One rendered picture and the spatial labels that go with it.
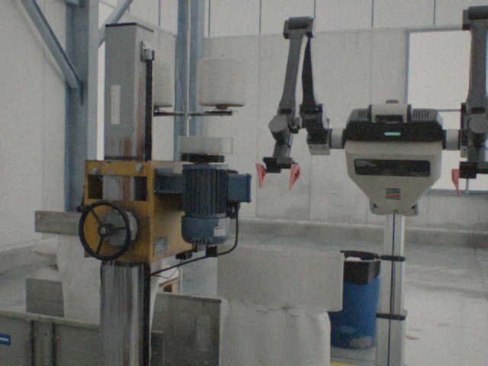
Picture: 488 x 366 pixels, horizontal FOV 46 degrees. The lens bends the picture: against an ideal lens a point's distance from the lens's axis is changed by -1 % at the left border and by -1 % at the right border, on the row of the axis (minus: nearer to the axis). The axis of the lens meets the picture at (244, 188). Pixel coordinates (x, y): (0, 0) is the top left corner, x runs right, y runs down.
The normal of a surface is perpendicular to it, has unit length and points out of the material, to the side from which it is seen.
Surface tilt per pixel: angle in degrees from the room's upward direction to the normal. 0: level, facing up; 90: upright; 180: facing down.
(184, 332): 90
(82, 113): 90
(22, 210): 90
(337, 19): 90
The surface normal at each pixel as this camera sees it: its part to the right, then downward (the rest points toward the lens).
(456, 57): -0.34, 0.04
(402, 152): -0.20, -0.74
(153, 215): 0.94, 0.04
